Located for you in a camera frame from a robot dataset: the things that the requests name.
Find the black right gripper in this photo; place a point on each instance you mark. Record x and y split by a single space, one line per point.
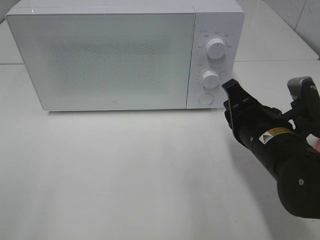
251 122

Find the round white door button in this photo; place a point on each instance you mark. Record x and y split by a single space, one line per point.
206 99

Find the white microwave door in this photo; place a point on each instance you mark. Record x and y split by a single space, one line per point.
82 62

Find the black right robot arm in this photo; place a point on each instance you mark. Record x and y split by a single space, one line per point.
279 141

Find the lower white microwave knob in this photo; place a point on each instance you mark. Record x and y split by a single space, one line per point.
210 79

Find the white microwave knob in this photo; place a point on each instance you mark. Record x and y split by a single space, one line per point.
210 79
215 47

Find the upper white microwave knob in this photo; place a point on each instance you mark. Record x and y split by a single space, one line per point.
215 47

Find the white microwave oven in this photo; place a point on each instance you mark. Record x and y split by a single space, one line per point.
222 18

